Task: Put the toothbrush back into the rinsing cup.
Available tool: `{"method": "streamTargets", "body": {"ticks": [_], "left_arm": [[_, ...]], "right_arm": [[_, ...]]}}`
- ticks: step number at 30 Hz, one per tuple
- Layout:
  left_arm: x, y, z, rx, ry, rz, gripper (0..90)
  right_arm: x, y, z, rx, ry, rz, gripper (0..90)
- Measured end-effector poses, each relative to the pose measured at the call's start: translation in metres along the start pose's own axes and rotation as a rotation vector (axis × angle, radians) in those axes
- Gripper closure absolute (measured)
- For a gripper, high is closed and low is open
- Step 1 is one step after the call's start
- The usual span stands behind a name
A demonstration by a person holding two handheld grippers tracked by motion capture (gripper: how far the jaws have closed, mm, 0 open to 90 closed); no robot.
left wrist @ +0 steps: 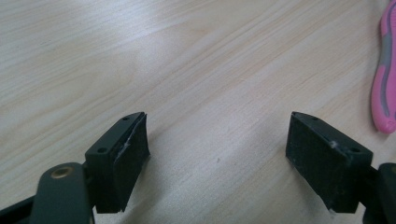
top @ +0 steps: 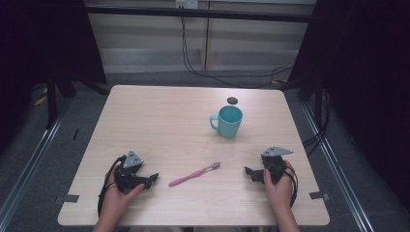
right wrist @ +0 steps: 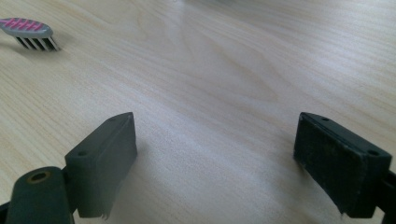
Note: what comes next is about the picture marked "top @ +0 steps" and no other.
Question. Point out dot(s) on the person's left hand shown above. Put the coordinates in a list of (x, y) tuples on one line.
[(117, 198)]

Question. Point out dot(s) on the metal floor rail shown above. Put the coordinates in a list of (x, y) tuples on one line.
[(338, 167), (29, 167)]

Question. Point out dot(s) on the person's right hand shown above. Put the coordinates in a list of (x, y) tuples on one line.
[(279, 193)]

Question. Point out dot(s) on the black curtain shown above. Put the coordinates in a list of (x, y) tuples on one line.
[(364, 80), (38, 42)]

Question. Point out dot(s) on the yellow floor object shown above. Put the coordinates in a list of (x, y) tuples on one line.
[(40, 100)]

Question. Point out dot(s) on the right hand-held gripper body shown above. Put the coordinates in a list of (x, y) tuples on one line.
[(275, 164)]

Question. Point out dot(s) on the black floor tape strip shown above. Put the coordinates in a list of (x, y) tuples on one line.
[(75, 134)]

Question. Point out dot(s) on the white wall outlet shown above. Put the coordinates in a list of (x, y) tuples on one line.
[(187, 3)]

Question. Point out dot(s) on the black horizontal bar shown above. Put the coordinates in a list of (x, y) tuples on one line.
[(193, 13)]

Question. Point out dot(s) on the dark round disc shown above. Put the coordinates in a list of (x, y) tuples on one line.
[(232, 100)]

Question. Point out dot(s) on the wooden wall post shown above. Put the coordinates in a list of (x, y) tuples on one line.
[(205, 38)]

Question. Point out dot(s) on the pink toothbrush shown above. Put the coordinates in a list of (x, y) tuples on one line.
[(193, 175)]

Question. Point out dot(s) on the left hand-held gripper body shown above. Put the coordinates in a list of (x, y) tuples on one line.
[(127, 175)]

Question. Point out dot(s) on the black metal stand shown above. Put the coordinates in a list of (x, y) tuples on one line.
[(319, 103), (51, 103)]

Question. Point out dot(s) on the teal cup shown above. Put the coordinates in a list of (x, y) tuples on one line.
[(228, 127)]

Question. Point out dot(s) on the grey tape piece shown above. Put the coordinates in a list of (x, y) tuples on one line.
[(319, 195), (71, 198)]

